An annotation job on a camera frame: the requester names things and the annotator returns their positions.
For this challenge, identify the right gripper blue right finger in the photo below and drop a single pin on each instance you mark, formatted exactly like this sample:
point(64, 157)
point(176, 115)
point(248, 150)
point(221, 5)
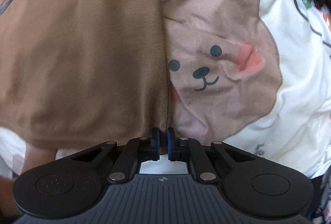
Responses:
point(177, 148)

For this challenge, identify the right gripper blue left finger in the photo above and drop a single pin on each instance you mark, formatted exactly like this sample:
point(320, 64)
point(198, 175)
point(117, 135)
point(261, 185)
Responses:
point(150, 146)

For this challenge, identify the cream bear print bedsheet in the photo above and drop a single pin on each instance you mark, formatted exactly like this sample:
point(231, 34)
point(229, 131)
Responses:
point(252, 73)

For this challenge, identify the brown printed t-shirt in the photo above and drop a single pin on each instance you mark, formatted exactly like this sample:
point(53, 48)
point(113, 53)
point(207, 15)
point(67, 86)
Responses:
point(75, 73)

